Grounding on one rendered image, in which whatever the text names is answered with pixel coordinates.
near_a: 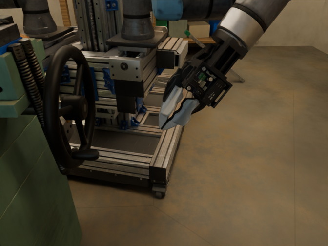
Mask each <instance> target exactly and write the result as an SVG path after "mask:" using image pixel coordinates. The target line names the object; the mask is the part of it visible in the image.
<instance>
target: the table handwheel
mask: <svg viewBox="0 0 328 246"><path fill-rule="evenodd" d="M70 58H72V59H73V60H74V61H75V63H76V64H77V72H76V79H75V85H74V91H73V95H66V96H65V97H64V98H63V99H62V100H61V101H59V90H60V83H61V77H62V72H63V69H64V67H65V64H66V62H67V61H68V60H69V59H70ZM82 82H83V86H84V93H85V97H84V96H83V95H81V86H82ZM42 106H43V122H44V129H45V134H46V138H47V142H48V145H49V148H50V150H51V152H52V154H53V156H54V158H55V159H56V161H57V162H58V163H59V164H60V165H61V166H62V167H64V168H67V169H74V168H77V167H79V166H80V165H81V164H82V163H83V162H84V161H85V160H80V159H73V158H72V157H71V156H70V155H69V154H68V152H67V150H66V148H65V145H64V142H63V139H62V133H61V128H60V120H59V117H61V116H63V117H64V119H65V120H67V121H75V124H76V127H77V130H78V134H79V137H80V141H81V145H80V147H79V150H87V149H90V148H91V145H92V140H93V135H94V128H95V115H96V105H95V91H94V84H93V79H92V74H91V71H90V67H89V64H88V62H87V60H86V58H85V56H84V54H83V53H82V52H81V50H79V49H78V48H77V47H75V46H72V45H65V46H62V47H61V48H59V49H58V50H57V51H56V52H55V54H54V55H53V57H52V59H51V61H50V63H49V66H48V69H47V71H46V76H45V81H44V87H43V101H42ZM21 115H36V113H35V110H34V108H33V106H32V104H30V105H29V106H28V107H27V108H26V109H25V110H24V111H23V112H22V113H21ZM84 119H85V126H84V128H83V124H82V121H83V120H84Z"/></svg>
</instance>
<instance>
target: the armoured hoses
mask: <svg viewBox="0 0 328 246"><path fill-rule="evenodd" d="M7 48H8V50H9V52H12V54H13V56H14V58H15V61H16V64H17V67H18V70H19V71H20V75H21V78H22V81H23V84H24V87H26V88H25V89H26V90H27V91H26V92H27V93H28V95H29V98H30V100H31V104H32V106H33V108H34V110H35V113H36V115H37V118H38V120H39V122H40V124H41V128H42V130H43V132H44V135H45V137H46V134H45V129H44V122H43V106H42V101H43V87H44V81H45V78H44V75H43V72H42V70H41V67H40V64H39V62H38V59H37V56H36V53H35V51H34V48H33V46H32V43H31V40H30V38H23V39H20V40H18V43H14V44H10V45H9V46H8V47H7ZM59 120H60V118H59ZM60 128H61V135H62V139H63V142H64V145H65V148H66V150H67V152H68V154H69V155H70V156H72V152H73V151H78V148H76V147H74V148H72V149H71V146H70V144H69V141H68V139H67V136H66V133H65V130H64V128H63V125H62V123H61V120H60ZM46 140H47V138H46ZM55 161H56V159H55ZM56 164H57V166H58V168H59V171H60V173H61V174H62V175H68V174H69V173H70V172H71V170H72V169H67V168H64V167H62V166H61V165H60V164H59V163H58V162H57V161H56Z"/></svg>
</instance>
